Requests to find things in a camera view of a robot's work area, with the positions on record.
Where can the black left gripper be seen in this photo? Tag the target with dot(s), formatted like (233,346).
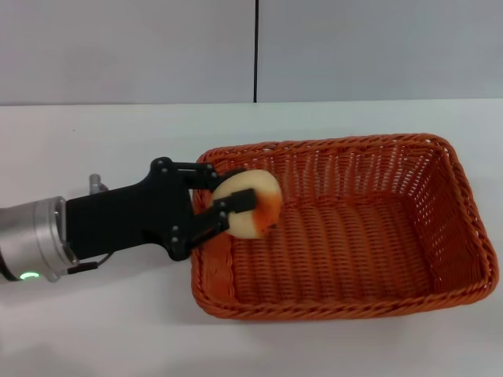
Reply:
(129,216)

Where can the round peach fruit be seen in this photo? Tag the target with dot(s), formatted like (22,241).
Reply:
(245,182)

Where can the orange woven plastic basket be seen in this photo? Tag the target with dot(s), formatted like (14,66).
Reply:
(353,243)

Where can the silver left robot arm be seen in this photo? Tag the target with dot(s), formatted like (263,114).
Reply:
(35,239)

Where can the silver cylindrical wrist connector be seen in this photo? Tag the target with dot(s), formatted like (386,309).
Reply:
(95,184)

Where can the black vertical wall seam strip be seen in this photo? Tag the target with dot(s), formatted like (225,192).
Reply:
(255,51)

